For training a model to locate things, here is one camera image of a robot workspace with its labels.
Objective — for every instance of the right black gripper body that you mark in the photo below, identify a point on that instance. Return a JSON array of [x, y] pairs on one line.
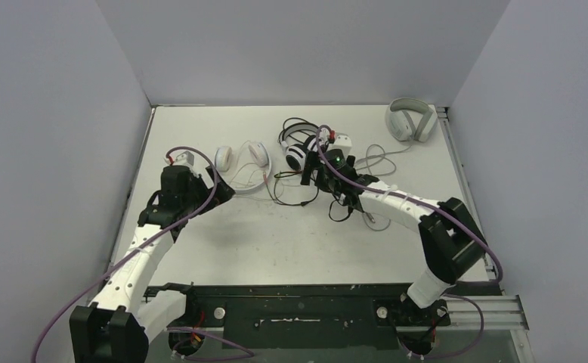
[[314, 167]]

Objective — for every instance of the white wired headphones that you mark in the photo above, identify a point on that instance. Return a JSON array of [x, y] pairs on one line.
[[246, 169]]

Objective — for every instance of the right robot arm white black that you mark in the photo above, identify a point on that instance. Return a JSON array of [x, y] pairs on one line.
[[451, 241]]

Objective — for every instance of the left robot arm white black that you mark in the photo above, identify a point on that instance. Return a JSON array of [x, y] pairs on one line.
[[114, 327]]

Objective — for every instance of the black and white headphones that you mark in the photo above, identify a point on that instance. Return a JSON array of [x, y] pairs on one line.
[[296, 140]]

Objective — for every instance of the grey white over-ear headphones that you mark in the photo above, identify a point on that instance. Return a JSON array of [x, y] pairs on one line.
[[409, 121]]

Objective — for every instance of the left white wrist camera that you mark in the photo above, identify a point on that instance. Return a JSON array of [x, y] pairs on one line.
[[182, 158]]

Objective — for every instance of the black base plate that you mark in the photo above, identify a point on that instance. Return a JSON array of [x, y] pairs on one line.
[[332, 316]]

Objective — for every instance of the aluminium rail frame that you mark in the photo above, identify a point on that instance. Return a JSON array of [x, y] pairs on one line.
[[492, 306]]

